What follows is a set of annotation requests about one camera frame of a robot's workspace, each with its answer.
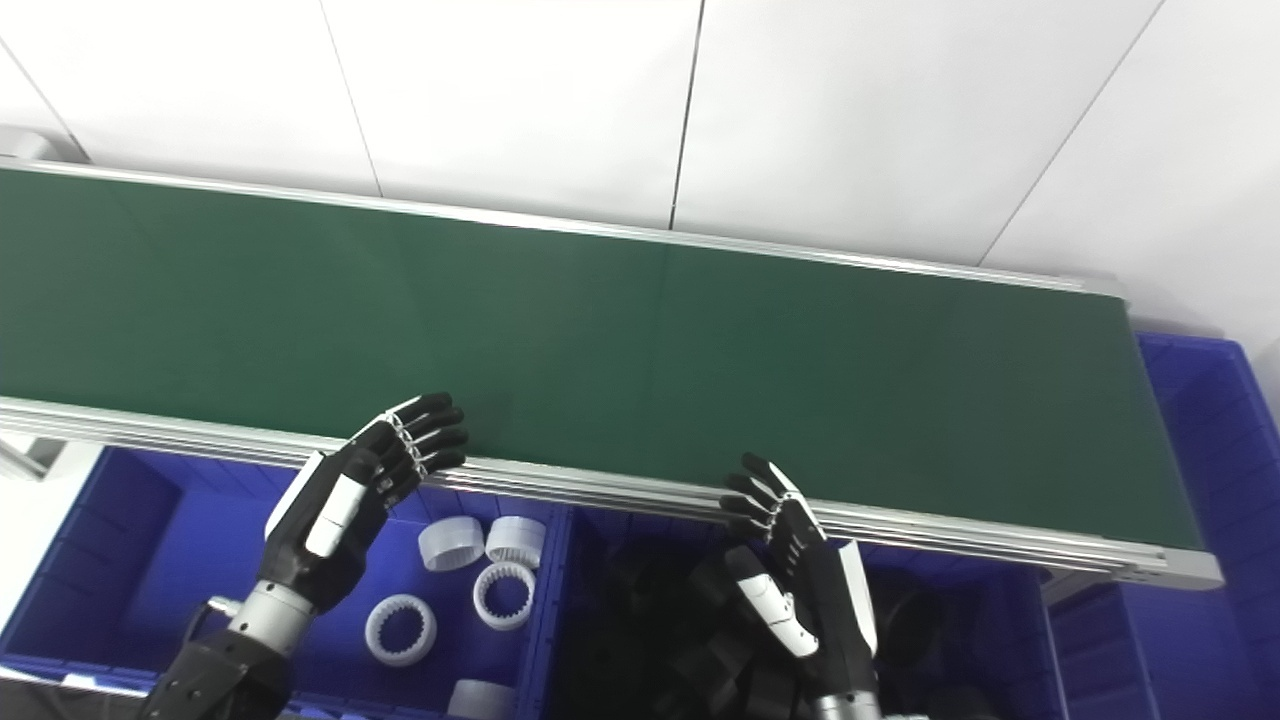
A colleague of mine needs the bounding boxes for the grey conveyor end housing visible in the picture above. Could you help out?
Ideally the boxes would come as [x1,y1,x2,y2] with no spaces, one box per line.
[0,128,56,163]

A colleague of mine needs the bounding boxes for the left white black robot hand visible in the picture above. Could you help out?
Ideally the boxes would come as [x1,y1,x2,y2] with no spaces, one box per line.
[255,393,469,611]

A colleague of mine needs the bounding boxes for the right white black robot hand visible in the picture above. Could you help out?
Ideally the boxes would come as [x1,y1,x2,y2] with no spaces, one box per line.
[720,453,879,701]

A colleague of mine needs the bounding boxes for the blue bin with black parts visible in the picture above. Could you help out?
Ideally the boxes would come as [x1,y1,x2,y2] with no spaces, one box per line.
[545,505,1066,720]

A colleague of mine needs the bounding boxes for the blue bin with white parts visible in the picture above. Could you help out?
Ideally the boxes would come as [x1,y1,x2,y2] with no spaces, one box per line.
[0,445,573,720]

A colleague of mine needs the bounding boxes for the white toothed ring part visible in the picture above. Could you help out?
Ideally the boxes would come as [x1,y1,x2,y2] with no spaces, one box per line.
[485,516,547,569]
[473,562,537,632]
[418,518,487,573]
[365,594,439,668]
[447,680,517,720]

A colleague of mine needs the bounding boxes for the green conveyor belt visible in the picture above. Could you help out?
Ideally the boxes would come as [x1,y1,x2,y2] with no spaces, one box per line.
[0,158,1226,591]
[0,168,1206,551]

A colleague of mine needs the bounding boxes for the aluminium conveyor leg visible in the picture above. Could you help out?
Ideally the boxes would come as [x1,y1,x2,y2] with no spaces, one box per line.
[0,435,61,481]

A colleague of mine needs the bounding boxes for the empty blue bin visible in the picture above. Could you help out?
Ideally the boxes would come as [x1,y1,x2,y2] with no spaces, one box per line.
[1045,333,1280,720]

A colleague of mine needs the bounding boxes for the pile of black parts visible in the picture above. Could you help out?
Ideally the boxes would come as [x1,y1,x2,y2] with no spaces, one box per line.
[580,550,961,720]

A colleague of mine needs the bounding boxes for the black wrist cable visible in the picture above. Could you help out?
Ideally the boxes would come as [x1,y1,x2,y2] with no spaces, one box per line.
[183,597,241,641]

